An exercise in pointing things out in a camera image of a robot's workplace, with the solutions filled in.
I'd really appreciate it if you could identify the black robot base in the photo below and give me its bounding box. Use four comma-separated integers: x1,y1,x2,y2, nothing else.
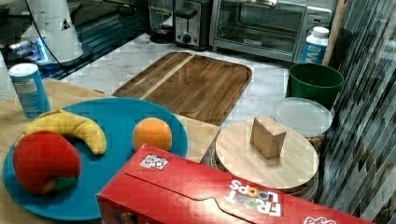
32,44,92,72

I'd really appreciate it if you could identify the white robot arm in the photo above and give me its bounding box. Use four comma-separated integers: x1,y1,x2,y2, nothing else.
21,0,83,63

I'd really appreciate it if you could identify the wooden tray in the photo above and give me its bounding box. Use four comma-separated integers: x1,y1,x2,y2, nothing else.
113,51,252,126

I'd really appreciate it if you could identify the orange plush fruit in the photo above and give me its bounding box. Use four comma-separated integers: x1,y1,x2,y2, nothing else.
133,118,172,151

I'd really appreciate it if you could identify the jar with wooden lid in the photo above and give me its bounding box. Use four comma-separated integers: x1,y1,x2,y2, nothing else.
210,115,318,202

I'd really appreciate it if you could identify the blue round plate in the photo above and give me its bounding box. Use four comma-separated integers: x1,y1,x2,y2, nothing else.
2,98,188,221

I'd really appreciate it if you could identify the red Froot Loops box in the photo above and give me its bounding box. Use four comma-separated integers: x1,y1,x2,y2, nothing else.
97,146,374,224

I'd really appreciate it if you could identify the black silver toaster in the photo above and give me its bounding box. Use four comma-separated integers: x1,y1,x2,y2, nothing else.
173,0,213,51

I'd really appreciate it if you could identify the clear plastic lidded container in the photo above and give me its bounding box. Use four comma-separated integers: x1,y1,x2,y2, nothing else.
272,97,333,150

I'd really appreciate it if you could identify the silver toaster oven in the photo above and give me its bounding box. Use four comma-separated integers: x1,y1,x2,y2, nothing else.
209,0,336,63

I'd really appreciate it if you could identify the green cup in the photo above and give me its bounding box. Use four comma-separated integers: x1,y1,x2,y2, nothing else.
285,63,344,109

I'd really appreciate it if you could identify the white blue bottle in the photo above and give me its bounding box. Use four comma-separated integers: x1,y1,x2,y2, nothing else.
301,26,330,64

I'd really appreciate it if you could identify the yellow plush banana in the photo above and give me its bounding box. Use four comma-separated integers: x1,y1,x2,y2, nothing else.
23,109,106,155

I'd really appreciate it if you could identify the red plush apple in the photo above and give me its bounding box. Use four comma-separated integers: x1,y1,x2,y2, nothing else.
13,131,81,195

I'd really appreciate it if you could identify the blue shaker white cap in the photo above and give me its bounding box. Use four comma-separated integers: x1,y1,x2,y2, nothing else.
8,63,50,119

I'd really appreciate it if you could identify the wooden spoon handle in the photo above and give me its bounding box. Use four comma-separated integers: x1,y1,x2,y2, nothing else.
322,0,349,65

